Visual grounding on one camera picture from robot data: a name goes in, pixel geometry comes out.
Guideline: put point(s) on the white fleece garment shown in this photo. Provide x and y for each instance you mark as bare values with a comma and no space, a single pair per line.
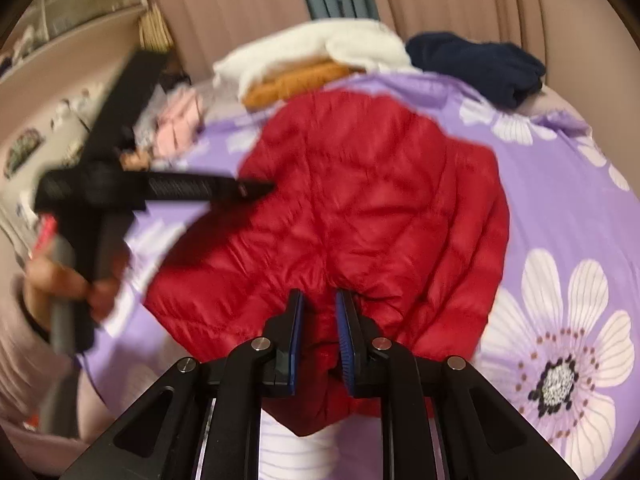
367,45

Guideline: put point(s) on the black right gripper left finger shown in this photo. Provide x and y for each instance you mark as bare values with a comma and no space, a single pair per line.
202,420

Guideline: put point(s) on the orange folded garment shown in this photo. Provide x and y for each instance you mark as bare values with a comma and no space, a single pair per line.
294,82

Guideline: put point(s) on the pink folded garment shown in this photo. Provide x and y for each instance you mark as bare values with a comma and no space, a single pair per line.
178,123

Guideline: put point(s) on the navy blue folded garment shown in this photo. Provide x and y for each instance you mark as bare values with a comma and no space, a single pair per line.
502,72

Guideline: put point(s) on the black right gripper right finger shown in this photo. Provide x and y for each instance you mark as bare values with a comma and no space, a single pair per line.
439,419

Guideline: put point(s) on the beige curtain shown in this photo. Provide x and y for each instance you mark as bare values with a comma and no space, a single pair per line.
590,47

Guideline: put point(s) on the person's left hand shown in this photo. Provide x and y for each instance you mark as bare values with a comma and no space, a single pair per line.
46,280

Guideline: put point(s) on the left forearm pink sleeve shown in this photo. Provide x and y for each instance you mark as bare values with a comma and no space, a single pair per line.
29,369

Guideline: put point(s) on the tan small garment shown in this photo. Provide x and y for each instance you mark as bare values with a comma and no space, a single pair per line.
135,160

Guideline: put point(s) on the red quilted down jacket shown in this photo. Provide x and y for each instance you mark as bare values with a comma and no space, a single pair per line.
367,196

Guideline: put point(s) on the purple floral bed sheet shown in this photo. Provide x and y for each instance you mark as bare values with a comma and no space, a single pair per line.
563,342

